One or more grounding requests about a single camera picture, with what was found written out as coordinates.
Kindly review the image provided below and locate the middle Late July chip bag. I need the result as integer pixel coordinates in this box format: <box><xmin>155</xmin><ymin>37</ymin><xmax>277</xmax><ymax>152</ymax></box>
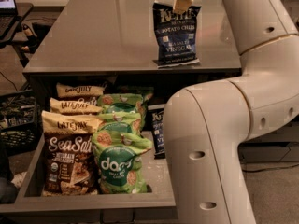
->
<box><xmin>50</xmin><ymin>98</ymin><xmax>103</xmax><ymax>115</ymax></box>

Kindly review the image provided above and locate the black plastic crate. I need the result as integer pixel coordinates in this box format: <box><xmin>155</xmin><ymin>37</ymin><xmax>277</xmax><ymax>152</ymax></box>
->
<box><xmin>0</xmin><ymin>90</ymin><xmax>39</xmax><ymax>156</ymax></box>

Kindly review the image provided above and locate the open grey top drawer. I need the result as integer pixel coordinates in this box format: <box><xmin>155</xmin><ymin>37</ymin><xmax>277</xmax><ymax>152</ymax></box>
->
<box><xmin>0</xmin><ymin>88</ymin><xmax>179</xmax><ymax>224</ymax></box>

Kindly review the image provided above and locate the blue kettle chip bag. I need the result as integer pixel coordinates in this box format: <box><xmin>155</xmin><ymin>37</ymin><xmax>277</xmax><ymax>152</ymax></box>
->
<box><xmin>148</xmin><ymin>104</ymin><xmax>165</xmax><ymax>159</ymax></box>
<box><xmin>152</xmin><ymin>3</ymin><xmax>201</xmax><ymax>66</ymax></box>

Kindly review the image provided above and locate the black power cable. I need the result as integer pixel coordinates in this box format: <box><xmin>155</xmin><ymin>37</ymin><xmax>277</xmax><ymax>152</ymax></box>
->
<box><xmin>241</xmin><ymin>161</ymin><xmax>299</xmax><ymax>174</ymax></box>

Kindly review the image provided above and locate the green dang chip bag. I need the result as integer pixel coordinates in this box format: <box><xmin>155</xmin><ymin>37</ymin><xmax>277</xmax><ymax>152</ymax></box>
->
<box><xmin>97</xmin><ymin>93</ymin><xmax>143</xmax><ymax>113</ymax></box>
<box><xmin>98</xmin><ymin>111</ymin><xmax>141</xmax><ymax>135</ymax></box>
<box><xmin>92</xmin><ymin>130</ymin><xmax>152</xmax><ymax>194</ymax></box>

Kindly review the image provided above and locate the late july chip bag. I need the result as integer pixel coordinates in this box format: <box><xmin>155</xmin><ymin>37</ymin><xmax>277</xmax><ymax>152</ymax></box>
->
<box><xmin>56</xmin><ymin>83</ymin><xmax>104</xmax><ymax>98</ymax></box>
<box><xmin>50</xmin><ymin>98</ymin><xmax>103</xmax><ymax>115</ymax></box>

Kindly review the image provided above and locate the laptop computer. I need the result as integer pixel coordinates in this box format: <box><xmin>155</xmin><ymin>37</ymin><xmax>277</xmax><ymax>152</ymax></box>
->
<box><xmin>0</xmin><ymin>0</ymin><xmax>18</xmax><ymax>39</ymax></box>

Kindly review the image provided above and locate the middle green Dang chip bag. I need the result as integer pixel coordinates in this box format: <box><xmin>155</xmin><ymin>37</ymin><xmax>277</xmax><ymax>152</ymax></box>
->
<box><xmin>98</xmin><ymin>111</ymin><xmax>141</xmax><ymax>135</ymax></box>

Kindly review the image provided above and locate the rear Late July chip bag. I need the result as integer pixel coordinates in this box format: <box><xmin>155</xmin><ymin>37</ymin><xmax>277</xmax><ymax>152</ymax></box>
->
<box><xmin>56</xmin><ymin>83</ymin><xmax>104</xmax><ymax>98</ymax></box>

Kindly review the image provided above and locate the farthest green chip bag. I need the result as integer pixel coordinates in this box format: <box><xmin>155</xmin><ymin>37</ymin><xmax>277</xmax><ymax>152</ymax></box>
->
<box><xmin>117</xmin><ymin>85</ymin><xmax>154</xmax><ymax>128</ymax></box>

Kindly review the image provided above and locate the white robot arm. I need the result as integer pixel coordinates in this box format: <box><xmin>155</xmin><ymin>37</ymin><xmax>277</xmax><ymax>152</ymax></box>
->
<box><xmin>164</xmin><ymin>0</ymin><xmax>299</xmax><ymax>224</ymax></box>

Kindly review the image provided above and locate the front brown Late July bag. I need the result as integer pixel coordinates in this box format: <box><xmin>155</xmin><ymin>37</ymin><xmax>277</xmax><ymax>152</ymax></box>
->
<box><xmin>42</xmin><ymin>111</ymin><xmax>103</xmax><ymax>196</ymax></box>

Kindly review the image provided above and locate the rear green Dang chip bag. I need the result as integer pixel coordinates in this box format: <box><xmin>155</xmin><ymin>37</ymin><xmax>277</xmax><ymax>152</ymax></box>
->
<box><xmin>97</xmin><ymin>93</ymin><xmax>143</xmax><ymax>113</ymax></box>

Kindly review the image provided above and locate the front green Dang chip bag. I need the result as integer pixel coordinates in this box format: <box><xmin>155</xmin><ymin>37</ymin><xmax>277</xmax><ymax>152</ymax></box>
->
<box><xmin>92</xmin><ymin>130</ymin><xmax>152</xmax><ymax>194</ymax></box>

